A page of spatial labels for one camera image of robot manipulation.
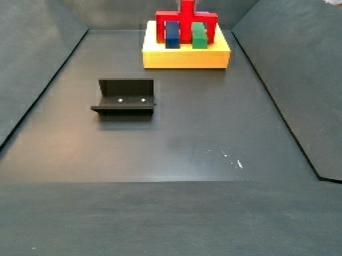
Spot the red E-shaped block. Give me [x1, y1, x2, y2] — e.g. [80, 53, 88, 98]
[155, 0, 218, 44]

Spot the yellow base board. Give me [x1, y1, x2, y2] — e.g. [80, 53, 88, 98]
[142, 21, 231, 69]

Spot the green long block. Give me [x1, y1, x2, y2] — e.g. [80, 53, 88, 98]
[191, 22, 209, 49]

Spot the blue long block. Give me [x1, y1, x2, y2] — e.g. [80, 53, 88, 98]
[166, 22, 181, 49]

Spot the purple cross-shaped block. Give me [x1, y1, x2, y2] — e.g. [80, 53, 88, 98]
[175, 0, 210, 14]

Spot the black angle bracket holder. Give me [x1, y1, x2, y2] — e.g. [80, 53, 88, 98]
[91, 78, 155, 115]

